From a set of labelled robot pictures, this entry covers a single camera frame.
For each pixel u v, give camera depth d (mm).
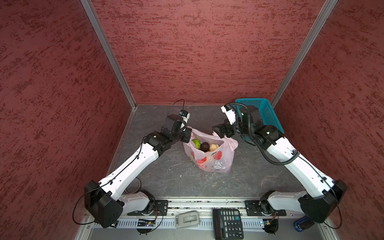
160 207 755
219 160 757
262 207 665
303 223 682
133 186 816
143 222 728
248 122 522
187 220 693
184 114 655
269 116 1069
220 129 630
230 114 619
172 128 547
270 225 698
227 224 682
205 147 917
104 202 372
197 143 907
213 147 903
